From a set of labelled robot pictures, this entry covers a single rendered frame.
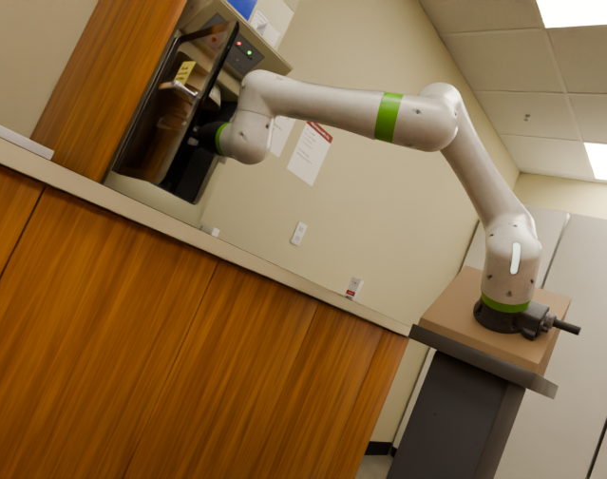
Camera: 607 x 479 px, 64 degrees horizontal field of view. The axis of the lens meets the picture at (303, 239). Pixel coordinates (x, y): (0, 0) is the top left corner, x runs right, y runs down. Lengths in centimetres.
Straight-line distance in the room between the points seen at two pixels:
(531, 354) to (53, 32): 163
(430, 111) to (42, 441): 109
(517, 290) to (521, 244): 12
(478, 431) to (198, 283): 78
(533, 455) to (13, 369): 325
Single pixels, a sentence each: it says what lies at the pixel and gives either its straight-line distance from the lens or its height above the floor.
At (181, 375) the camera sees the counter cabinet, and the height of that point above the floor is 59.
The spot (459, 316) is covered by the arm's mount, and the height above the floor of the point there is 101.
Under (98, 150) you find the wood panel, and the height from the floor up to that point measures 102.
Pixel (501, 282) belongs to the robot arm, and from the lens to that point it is 131.
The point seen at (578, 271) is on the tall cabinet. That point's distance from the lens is 387.
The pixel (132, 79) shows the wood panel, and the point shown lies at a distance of 128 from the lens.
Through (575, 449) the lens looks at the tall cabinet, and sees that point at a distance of 372.
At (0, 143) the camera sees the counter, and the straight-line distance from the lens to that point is 95.
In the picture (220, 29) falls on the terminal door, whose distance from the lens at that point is 120.
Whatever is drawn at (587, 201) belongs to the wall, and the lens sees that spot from 453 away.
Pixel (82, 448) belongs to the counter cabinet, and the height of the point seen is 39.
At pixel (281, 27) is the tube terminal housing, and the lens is 167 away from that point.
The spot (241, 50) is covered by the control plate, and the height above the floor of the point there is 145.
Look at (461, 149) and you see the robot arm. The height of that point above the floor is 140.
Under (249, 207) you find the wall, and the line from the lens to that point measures 219.
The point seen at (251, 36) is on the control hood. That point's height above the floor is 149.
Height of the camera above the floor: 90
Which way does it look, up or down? 6 degrees up
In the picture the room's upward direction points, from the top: 23 degrees clockwise
